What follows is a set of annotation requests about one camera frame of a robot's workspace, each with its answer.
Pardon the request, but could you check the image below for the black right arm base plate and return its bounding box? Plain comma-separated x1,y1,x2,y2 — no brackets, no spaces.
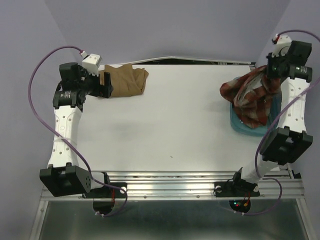
213,181,260,198

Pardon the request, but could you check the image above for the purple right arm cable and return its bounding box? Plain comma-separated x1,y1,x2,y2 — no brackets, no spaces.
254,30,320,216

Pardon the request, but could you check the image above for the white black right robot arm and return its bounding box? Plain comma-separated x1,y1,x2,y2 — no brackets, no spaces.
230,40,313,196

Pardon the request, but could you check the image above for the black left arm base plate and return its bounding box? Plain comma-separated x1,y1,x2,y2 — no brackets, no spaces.
90,182,128,199

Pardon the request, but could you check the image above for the aluminium table frame rail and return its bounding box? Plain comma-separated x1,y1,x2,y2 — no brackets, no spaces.
29,62,311,240

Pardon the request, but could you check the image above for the teal plastic basket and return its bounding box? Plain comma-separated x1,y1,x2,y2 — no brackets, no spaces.
229,75,283,138

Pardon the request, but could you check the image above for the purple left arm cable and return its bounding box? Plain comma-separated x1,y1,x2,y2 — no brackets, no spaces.
27,45,128,218

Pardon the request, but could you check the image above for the red plaid skirt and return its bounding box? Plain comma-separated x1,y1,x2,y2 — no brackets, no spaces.
219,64,283,129

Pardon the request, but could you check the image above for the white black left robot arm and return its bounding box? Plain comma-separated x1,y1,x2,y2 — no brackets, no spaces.
39,62,113,197

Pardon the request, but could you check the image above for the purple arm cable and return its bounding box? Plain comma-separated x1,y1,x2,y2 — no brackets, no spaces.
27,45,128,218
254,30,320,216

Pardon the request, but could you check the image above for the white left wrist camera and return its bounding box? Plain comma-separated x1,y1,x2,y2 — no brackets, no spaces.
80,51,102,77

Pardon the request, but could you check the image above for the tan brown skirt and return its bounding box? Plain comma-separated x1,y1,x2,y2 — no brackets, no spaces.
99,63,149,98

